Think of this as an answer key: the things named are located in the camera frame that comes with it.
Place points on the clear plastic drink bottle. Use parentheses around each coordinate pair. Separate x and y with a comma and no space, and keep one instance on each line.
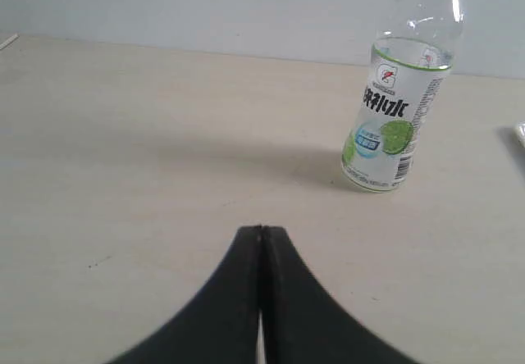
(410,58)

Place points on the white plastic tray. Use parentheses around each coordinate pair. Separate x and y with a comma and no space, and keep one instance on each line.
(519,131)

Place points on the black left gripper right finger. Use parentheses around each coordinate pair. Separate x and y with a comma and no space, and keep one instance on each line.
(301,321)

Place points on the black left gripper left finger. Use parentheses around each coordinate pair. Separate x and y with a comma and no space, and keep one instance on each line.
(220,323)

